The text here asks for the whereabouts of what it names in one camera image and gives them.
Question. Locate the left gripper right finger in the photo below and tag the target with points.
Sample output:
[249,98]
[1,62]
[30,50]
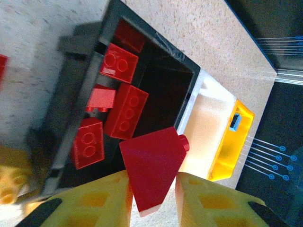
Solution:
[213,205]

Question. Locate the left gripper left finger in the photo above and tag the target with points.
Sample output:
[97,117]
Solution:
[90,205]

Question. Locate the yellow plastic bin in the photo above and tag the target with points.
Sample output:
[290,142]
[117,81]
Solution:
[227,160]

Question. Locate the red sloped lego brick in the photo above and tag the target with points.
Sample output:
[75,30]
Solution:
[151,165]
[101,99]

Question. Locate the blue lego brick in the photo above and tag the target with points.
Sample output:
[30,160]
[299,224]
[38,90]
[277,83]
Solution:
[235,123]

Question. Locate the white plastic bin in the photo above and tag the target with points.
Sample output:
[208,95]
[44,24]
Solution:
[208,113]

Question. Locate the long red lego brick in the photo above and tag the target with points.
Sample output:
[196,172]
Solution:
[126,111]
[119,62]

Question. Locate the black plastic bin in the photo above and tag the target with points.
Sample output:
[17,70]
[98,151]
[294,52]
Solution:
[165,94]

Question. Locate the yellow lego brick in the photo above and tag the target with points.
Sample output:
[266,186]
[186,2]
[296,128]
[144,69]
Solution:
[11,170]

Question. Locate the small red lego brick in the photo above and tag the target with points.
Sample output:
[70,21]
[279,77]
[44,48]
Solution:
[2,68]

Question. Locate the clear tape strip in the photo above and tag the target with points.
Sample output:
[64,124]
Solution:
[170,45]

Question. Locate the aluminium frame post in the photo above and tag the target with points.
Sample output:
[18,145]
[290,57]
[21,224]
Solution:
[288,77]

